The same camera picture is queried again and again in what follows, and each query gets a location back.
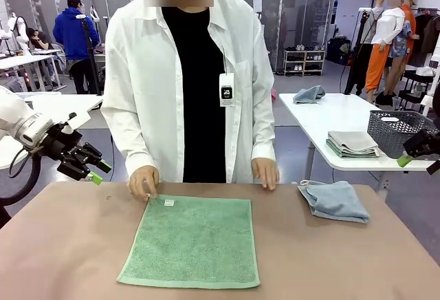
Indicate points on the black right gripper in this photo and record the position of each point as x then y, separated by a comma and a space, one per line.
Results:
424, 145

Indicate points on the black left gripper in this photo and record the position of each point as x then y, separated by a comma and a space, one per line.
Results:
65, 148

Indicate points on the blue-grey terry towel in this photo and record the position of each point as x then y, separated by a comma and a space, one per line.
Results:
337, 202

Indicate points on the person's right forearm white sleeve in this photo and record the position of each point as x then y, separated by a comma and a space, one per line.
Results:
137, 141

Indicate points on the person's left forearm white sleeve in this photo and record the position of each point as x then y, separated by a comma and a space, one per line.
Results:
264, 131

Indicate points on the grey lattice plastic basket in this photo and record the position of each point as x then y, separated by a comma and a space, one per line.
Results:
388, 131

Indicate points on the person's right hand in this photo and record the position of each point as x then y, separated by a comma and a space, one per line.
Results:
144, 181

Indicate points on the person's left hand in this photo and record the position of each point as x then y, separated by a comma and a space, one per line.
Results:
266, 172

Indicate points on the grey folded towel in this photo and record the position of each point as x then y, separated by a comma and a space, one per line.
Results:
352, 140

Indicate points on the black utility cart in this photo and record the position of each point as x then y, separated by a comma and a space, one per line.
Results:
416, 86

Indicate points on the white step ladder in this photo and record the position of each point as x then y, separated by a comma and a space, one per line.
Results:
434, 86

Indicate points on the white side table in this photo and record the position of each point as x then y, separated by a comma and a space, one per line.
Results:
48, 102
343, 114

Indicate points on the black chair back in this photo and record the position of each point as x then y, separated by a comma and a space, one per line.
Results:
4, 217

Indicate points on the person in white shirt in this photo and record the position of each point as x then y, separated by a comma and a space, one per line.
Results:
144, 73

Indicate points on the black tripod pole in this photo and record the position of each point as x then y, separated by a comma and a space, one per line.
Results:
91, 55

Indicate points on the child mannequin floral shirt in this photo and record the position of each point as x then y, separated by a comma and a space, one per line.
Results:
400, 43

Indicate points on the blue crumpled towel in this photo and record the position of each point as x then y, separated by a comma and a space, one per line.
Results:
309, 95

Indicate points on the dark clothes on rack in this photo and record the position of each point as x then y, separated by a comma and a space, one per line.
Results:
429, 35

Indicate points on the white workbench tables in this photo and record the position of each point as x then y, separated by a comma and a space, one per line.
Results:
20, 61

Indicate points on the man in blue hoodie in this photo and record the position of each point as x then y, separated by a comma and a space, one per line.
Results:
74, 31

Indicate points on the black luggage bags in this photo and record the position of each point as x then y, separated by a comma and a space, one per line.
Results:
338, 50

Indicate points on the mannequin white top orange trousers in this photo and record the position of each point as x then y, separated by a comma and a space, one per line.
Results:
386, 28

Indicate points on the seated person in grey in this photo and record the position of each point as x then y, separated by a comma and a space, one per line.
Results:
41, 40

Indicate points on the mannequin orange shirt beige cap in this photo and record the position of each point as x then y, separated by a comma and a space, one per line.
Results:
409, 14

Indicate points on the white name badge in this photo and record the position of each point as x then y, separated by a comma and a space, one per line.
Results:
227, 90

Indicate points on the wooden shoe rack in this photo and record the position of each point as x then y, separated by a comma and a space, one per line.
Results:
304, 62

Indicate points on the mannequin with grey vest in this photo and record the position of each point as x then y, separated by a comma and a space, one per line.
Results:
378, 4

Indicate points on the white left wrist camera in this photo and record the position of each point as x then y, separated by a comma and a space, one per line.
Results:
80, 119

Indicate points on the black camera tripod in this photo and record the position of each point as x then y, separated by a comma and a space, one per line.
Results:
359, 49

